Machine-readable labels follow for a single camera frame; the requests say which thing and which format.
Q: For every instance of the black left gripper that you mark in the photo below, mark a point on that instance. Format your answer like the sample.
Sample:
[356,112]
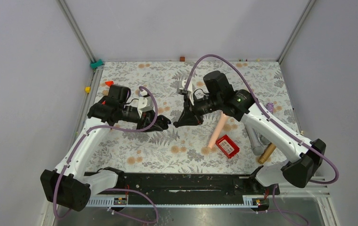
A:
[146,119]

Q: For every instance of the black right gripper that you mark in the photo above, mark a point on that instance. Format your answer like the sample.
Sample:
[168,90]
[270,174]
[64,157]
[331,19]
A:
[188,117]

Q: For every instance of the black earbud charging case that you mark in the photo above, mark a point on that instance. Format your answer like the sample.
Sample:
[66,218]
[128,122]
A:
[162,123]

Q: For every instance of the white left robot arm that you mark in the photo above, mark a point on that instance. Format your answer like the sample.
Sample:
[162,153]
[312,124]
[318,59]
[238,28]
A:
[67,185]

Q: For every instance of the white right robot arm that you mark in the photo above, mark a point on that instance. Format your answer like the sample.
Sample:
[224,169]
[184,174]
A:
[303,156]

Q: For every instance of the pink cylindrical tube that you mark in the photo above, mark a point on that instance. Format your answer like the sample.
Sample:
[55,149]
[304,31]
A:
[219,127]

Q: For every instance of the floral patterned mat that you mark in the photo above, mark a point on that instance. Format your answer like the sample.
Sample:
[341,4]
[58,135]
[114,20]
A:
[184,149]

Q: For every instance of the red plastic bin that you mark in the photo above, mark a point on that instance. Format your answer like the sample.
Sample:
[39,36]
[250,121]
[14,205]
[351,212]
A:
[227,146]

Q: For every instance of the red wedge block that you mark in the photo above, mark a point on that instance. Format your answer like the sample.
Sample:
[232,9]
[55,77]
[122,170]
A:
[109,83]

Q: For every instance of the teal curved block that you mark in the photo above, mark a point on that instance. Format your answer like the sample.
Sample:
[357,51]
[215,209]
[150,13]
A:
[96,64]

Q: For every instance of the grey microphone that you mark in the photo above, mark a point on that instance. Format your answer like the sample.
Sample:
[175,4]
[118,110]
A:
[256,146]

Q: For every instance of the purple glitter microphone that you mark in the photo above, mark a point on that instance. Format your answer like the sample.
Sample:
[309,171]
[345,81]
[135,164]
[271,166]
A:
[270,107]

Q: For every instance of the gold microphone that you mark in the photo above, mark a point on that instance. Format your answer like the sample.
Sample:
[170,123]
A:
[266,154]

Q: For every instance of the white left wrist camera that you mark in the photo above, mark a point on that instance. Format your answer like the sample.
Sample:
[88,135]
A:
[145,104]

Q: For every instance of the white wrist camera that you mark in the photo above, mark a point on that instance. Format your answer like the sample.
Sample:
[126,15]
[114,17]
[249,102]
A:
[145,104]
[186,91]

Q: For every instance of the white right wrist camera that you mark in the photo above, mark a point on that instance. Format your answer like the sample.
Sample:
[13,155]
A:
[186,91]

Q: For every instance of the aluminium frame rail left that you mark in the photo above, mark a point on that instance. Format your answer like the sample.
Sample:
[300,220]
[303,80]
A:
[95,75]

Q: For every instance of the aluminium frame rail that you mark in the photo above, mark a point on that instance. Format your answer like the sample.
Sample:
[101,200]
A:
[95,75]
[308,8]

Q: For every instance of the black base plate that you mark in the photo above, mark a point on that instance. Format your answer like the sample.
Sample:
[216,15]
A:
[190,187]

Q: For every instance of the white slotted cable duct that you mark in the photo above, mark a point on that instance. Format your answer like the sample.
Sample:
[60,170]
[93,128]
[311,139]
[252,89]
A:
[120,201]

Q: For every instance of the aluminium frame rail right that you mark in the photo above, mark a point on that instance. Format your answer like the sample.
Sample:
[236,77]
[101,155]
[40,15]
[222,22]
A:
[308,8]

